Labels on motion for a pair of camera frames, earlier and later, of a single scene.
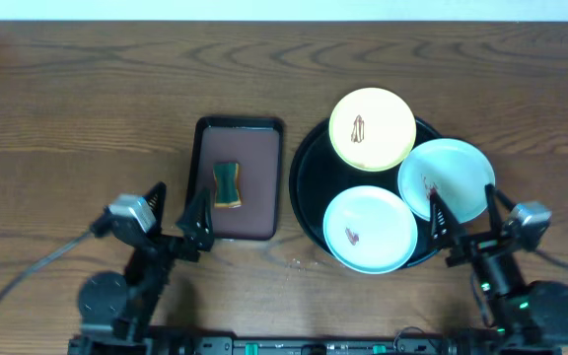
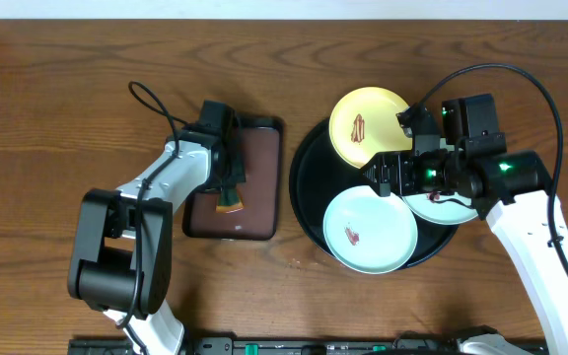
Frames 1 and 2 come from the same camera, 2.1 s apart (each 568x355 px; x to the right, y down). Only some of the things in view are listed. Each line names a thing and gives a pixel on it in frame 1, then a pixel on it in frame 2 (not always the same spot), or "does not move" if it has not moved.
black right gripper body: [476, 248] → [432, 172]
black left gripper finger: [197, 221] → [234, 163]
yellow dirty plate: [373, 129] does not move
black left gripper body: [174, 244] → [237, 161]
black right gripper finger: [443, 225] → [382, 174]
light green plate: [370, 230] does not move
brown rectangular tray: [239, 161] does not move
